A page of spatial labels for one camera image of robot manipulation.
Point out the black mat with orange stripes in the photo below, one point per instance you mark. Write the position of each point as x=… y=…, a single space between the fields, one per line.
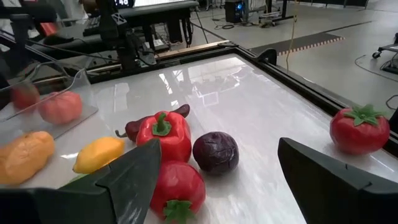
x=298 y=42

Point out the orange ribbed pumpkin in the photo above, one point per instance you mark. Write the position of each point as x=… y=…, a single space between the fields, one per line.
x=60 y=107

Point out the black computer tower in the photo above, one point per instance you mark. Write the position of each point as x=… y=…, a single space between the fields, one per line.
x=234 y=11

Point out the wooden table board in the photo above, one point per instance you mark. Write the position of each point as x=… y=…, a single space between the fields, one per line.
x=192 y=48

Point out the black frame clamp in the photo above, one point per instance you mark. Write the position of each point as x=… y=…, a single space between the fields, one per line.
x=268 y=56

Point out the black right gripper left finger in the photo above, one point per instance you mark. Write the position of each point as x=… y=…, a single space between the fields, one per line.
x=93 y=202

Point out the dark red chili pepper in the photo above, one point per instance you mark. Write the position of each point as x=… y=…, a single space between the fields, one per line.
x=132 y=128

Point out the purple cabbage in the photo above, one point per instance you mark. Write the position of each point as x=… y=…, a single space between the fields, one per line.
x=215 y=151

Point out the dark desk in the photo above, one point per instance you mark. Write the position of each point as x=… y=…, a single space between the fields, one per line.
x=155 y=12

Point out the yellow lemon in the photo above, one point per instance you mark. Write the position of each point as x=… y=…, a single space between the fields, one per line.
x=98 y=154

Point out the orange peach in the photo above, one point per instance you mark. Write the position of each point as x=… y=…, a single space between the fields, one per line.
x=25 y=157

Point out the red bell pepper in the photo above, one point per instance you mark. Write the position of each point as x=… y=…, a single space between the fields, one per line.
x=168 y=143

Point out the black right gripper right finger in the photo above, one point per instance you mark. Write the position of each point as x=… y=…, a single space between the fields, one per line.
x=335 y=193

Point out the grey wheeled cart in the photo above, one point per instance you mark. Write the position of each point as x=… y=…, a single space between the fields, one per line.
x=387 y=49

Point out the black aluminium table frame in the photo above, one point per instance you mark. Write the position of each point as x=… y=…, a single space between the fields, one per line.
x=311 y=90

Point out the clear plastic vegetable tray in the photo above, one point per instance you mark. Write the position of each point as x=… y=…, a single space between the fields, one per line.
x=77 y=90

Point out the bright red chili pepper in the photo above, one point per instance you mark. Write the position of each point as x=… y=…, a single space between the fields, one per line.
x=25 y=96

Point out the red tomato with green calyx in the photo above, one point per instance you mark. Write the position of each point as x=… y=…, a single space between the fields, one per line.
x=177 y=186
x=357 y=133

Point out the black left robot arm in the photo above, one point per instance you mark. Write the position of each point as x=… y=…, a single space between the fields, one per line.
x=124 y=53

